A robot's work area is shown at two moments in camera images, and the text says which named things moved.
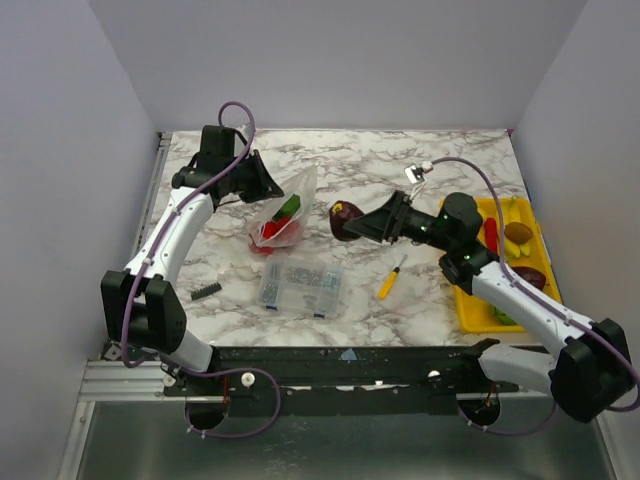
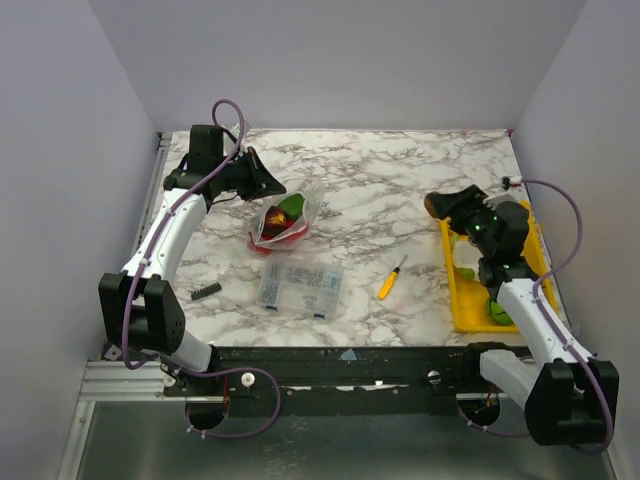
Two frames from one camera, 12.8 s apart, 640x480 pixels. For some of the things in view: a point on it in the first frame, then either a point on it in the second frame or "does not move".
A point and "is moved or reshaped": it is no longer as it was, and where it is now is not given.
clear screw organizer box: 301,287 does not move
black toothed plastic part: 208,289 does not move
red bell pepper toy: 270,228 to 280,241
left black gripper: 265,187 does not move
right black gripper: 395,218 to 463,209
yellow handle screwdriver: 391,281 does not move
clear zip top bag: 283,221 is moved or reshaped
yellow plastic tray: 477,316 does not move
